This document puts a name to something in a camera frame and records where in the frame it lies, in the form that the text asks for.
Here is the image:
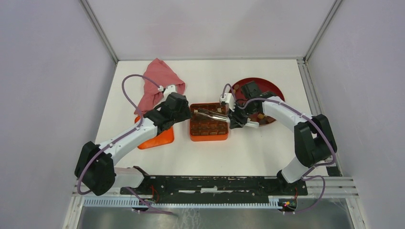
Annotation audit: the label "orange box lid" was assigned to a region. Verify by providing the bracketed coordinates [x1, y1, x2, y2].
[131, 116, 174, 149]

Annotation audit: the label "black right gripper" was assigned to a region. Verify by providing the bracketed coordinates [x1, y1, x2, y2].
[226, 101, 257, 129]

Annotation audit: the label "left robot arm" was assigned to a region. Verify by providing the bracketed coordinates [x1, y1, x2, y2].
[75, 92, 191, 196]

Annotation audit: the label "silver white-handled tongs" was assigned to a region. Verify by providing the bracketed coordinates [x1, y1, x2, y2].
[193, 109, 260, 129]

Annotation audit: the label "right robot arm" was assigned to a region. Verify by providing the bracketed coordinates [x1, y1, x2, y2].
[219, 81, 337, 195]

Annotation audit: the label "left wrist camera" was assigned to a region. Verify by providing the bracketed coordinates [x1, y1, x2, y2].
[158, 84, 177, 99]

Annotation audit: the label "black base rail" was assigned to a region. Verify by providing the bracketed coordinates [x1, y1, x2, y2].
[132, 176, 308, 204]

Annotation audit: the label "red round plate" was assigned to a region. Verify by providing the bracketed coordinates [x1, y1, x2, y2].
[230, 77, 286, 127]

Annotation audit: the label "pink cloth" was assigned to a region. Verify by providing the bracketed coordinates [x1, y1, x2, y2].
[138, 58, 186, 114]

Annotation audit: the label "orange chocolate box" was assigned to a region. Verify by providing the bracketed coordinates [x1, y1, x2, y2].
[189, 103, 229, 142]

